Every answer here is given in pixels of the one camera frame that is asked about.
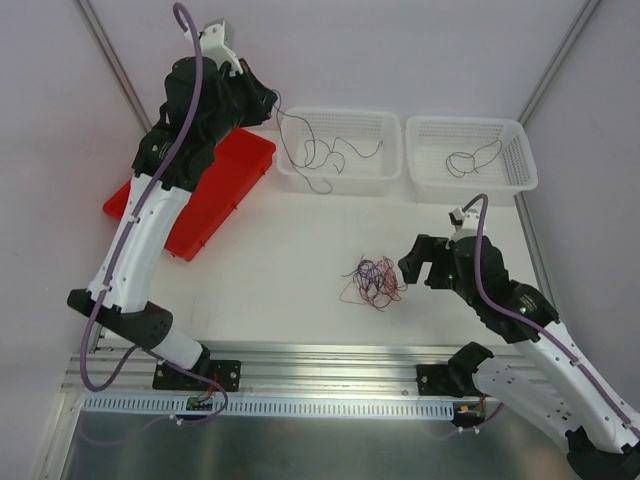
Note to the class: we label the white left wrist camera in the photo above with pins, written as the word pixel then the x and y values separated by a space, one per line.
pixel 215 41

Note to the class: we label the white slotted cable duct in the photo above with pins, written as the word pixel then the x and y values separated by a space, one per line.
pixel 272 406

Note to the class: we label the red plastic tray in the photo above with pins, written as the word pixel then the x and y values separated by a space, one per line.
pixel 240 161

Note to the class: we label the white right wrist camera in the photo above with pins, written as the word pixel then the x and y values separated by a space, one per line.
pixel 465 223

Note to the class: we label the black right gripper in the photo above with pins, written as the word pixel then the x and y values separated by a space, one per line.
pixel 432 265

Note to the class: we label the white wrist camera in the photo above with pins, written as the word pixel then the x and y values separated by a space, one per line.
pixel 215 41
pixel 465 223

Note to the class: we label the white basket right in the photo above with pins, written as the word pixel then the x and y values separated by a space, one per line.
pixel 452 159

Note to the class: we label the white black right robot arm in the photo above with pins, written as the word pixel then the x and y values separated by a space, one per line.
pixel 597 435

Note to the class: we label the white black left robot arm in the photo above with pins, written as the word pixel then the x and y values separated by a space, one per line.
pixel 166 171

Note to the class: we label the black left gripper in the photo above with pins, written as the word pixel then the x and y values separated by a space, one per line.
pixel 255 93

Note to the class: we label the white basket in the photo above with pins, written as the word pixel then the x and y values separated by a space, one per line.
pixel 452 159
pixel 329 151

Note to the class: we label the aluminium rail base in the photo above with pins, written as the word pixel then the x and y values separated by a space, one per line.
pixel 281 370

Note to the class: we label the white basket middle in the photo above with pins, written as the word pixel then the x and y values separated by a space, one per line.
pixel 329 151

